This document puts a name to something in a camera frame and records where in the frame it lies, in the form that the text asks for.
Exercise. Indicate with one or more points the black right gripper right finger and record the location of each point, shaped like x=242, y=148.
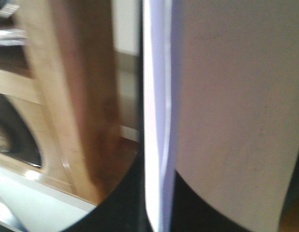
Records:
x=192, y=214

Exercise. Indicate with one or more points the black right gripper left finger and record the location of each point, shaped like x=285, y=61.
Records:
x=115, y=205

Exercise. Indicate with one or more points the white paper sheets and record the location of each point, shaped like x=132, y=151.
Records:
x=221, y=106

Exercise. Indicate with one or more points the wooden shelf unit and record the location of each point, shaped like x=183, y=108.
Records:
x=59, y=96

